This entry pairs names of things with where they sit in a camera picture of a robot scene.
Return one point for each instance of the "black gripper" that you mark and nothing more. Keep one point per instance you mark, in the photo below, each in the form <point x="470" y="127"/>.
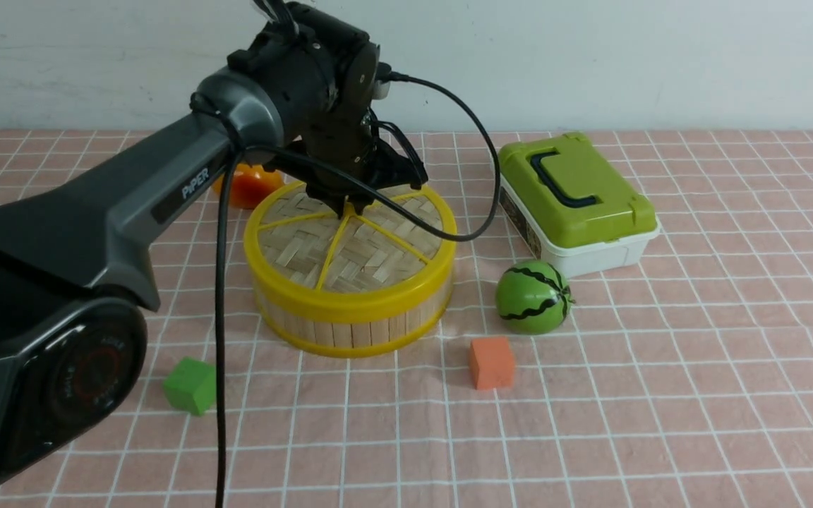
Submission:
<point x="344" y="141"/>

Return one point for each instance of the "yellow woven steamer lid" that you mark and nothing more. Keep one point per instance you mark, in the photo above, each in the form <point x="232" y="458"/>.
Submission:
<point x="356" y="268"/>

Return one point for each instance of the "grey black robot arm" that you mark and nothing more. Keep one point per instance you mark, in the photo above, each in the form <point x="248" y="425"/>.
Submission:
<point x="75" y="269"/>

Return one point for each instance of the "bamboo steamer basket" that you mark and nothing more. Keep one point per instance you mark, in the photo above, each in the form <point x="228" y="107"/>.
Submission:
<point x="353" y="326"/>

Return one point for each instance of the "orange toy bell pepper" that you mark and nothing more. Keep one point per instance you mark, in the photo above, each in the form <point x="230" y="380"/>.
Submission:
<point x="251" y="184"/>

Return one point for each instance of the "green toy watermelon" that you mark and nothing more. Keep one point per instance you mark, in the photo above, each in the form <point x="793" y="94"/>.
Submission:
<point x="533" y="298"/>

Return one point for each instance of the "orange foam cube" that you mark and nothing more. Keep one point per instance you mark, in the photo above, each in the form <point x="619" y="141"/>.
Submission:
<point x="492" y="363"/>

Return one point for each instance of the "green lidded storage box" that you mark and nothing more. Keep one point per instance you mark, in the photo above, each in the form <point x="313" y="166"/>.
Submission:
<point x="572" y="208"/>

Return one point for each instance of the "green foam cube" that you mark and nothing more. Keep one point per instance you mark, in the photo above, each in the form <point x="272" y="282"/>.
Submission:
<point x="191" y="386"/>

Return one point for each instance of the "pink checkered tablecloth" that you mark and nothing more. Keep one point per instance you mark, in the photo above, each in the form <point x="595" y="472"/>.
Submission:
<point x="684" y="381"/>

